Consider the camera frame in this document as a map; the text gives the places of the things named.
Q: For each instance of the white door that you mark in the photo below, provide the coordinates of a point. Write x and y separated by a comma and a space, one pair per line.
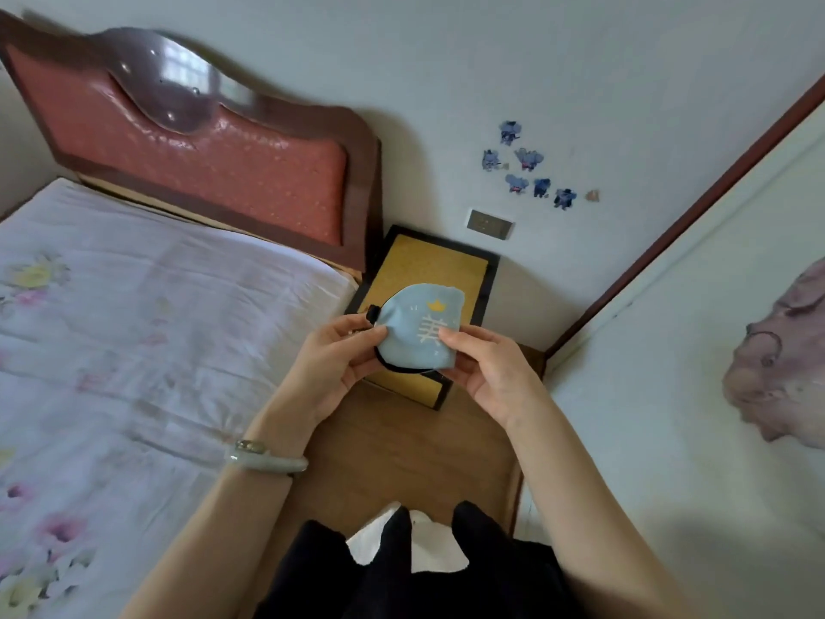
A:
677, 412

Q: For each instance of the brown wooden bedside cabinet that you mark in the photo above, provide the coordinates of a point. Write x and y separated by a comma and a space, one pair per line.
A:
399, 457

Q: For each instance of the light blue sleep mask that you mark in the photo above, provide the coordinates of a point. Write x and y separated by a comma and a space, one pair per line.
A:
419, 322

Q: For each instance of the grey wall switch plate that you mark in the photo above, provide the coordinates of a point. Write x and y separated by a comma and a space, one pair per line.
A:
490, 224

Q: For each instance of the yellow black-framed stool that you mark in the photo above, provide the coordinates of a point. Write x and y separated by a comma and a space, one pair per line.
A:
432, 264

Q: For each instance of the person's right thumb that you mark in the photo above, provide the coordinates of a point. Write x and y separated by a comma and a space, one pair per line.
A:
463, 340

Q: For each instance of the bed with floral sheet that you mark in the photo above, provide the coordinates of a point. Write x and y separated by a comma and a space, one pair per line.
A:
129, 380

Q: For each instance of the person's right hand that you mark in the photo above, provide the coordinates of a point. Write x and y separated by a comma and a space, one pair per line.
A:
499, 380

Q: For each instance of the person's left hand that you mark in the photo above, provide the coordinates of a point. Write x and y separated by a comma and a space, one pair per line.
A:
319, 373

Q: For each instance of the person's left thumb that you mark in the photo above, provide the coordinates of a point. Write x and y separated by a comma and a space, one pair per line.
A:
351, 323

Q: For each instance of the red padded wooden headboard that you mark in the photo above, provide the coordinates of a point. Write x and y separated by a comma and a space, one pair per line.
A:
212, 154

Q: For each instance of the group of blue elephant stickers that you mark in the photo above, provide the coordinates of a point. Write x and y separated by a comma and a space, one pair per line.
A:
528, 162

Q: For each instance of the person's left forearm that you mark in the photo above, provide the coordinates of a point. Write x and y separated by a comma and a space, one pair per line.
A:
219, 528

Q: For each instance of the person's black clothing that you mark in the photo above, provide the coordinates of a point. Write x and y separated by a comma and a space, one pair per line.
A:
412, 586

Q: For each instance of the person's right forearm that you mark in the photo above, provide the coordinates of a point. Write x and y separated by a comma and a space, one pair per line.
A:
580, 509

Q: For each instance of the brown wooden door frame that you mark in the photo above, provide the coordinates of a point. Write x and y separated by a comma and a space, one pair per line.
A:
683, 215

